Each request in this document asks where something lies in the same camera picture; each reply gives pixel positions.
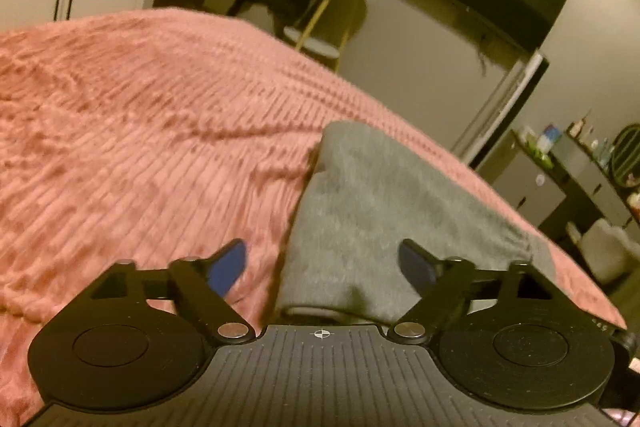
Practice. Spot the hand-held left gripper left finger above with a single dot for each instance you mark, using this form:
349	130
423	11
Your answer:
230	267

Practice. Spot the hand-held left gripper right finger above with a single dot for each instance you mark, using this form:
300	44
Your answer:
416	264

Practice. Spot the grey pants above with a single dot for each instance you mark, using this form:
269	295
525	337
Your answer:
390	217

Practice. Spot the pink ribbed blanket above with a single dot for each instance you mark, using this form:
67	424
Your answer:
125	132

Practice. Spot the white bottle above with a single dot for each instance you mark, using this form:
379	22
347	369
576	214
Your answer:
549	138

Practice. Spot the white chair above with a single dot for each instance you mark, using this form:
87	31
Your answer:
607	252

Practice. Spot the round mirror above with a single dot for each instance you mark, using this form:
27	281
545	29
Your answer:
626	154

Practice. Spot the gold round side table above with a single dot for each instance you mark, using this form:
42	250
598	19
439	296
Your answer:
312	44

